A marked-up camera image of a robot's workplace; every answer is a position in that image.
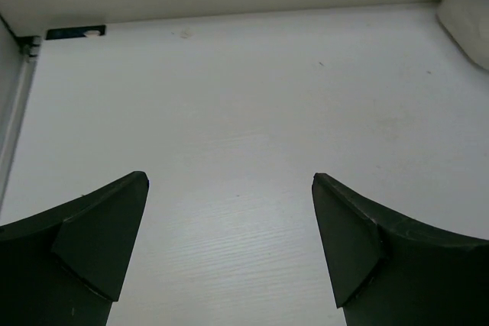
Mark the aluminium frame rail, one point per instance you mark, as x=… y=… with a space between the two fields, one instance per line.
x=30 y=47

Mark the white plastic basket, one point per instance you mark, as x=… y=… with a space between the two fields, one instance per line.
x=467 y=23

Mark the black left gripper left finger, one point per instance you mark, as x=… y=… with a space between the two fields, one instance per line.
x=67 y=265

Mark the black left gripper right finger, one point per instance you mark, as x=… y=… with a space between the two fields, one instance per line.
x=389 y=269

